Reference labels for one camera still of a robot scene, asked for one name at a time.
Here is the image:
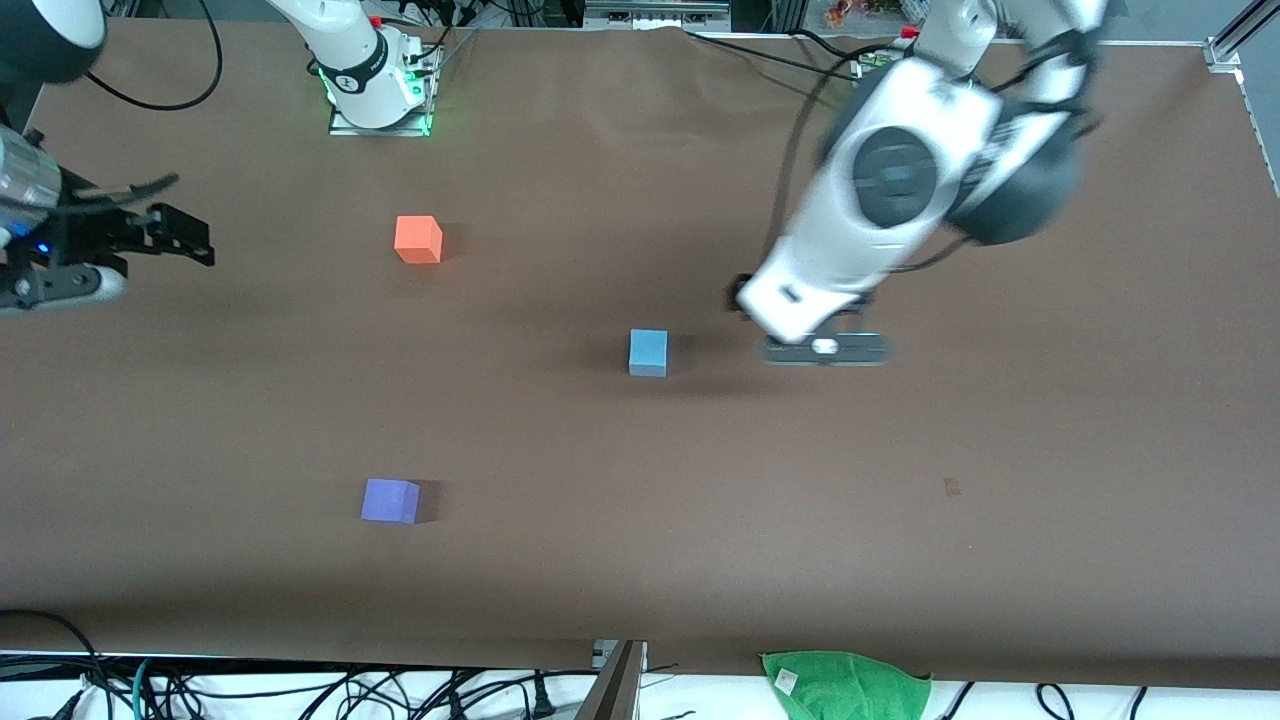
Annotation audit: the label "green microfibre cloth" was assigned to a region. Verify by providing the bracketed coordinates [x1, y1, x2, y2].
[760, 650, 933, 720]

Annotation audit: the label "thick black cable loop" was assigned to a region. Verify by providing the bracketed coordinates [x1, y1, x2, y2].
[0, 608, 109, 720]

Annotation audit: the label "aluminium frame profile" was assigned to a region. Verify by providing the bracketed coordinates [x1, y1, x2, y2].
[1203, 0, 1280, 193]

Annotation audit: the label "long black looping cable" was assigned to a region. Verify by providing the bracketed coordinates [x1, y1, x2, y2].
[84, 0, 224, 112]

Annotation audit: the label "light blue foam block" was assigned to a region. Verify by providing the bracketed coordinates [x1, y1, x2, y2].
[628, 329, 669, 378]

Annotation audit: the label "black base cable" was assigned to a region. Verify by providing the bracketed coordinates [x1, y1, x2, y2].
[790, 28, 873, 57]
[683, 28, 856, 79]

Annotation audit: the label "purple foam block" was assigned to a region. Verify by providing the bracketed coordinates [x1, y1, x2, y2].
[361, 478, 421, 525]

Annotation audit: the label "colourful small toys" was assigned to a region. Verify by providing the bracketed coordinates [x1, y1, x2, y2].
[823, 0, 926, 29]

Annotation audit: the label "brown paper table cover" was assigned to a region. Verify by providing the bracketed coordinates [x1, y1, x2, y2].
[0, 18, 1280, 691]

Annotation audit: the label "orange foam block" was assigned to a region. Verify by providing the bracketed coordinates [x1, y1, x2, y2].
[394, 215, 444, 265]

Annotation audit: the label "grey metal post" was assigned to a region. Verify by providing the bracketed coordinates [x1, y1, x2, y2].
[573, 640, 649, 720]

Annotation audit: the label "grey device with ports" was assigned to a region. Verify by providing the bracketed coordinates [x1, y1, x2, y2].
[583, 0, 733, 32]

